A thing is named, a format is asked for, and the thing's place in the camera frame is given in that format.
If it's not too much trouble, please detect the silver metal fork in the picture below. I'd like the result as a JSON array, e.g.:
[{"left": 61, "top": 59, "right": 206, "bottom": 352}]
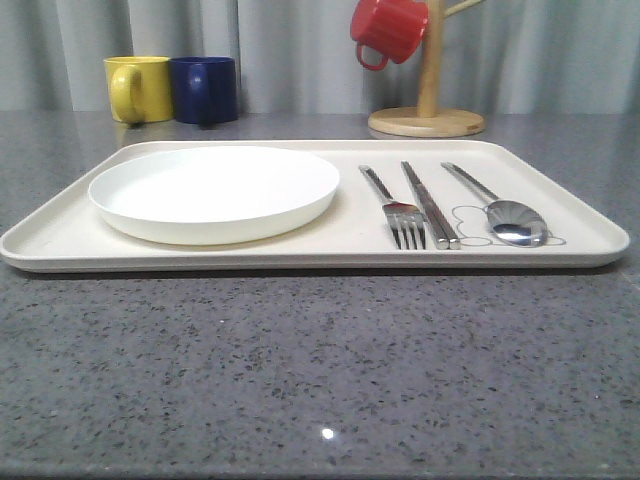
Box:
[{"left": 359, "top": 165, "right": 427, "bottom": 250}]

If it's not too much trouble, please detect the white round plate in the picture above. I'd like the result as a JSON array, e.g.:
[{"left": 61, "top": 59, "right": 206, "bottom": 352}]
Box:
[{"left": 88, "top": 146, "right": 340, "bottom": 245}]

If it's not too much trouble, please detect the silver metal spoon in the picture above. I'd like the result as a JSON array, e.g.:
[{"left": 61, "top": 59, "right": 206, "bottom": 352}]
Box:
[{"left": 441, "top": 162, "right": 550, "bottom": 248}]

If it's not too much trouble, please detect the beige rabbit serving tray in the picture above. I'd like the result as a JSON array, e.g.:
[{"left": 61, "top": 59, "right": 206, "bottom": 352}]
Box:
[{"left": 1, "top": 140, "right": 630, "bottom": 273}]

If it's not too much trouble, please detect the wooden mug tree stand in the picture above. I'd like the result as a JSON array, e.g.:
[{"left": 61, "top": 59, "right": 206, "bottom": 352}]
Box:
[{"left": 368, "top": 1, "right": 485, "bottom": 138}]

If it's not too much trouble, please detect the grey pleated curtain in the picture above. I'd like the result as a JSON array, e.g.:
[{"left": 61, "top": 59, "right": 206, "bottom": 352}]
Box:
[{"left": 1, "top": 1, "right": 639, "bottom": 114}]

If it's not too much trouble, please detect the dark blue mug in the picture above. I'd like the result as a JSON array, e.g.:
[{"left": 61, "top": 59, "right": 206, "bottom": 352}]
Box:
[{"left": 169, "top": 56, "right": 239, "bottom": 125}]

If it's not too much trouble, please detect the red mug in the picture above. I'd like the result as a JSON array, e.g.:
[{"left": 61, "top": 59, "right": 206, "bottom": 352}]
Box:
[{"left": 350, "top": 0, "right": 429, "bottom": 71}]

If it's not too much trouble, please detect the yellow mug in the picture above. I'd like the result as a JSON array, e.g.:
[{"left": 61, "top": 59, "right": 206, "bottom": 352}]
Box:
[{"left": 103, "top": 56, "right": 174, "bottom": 124}]

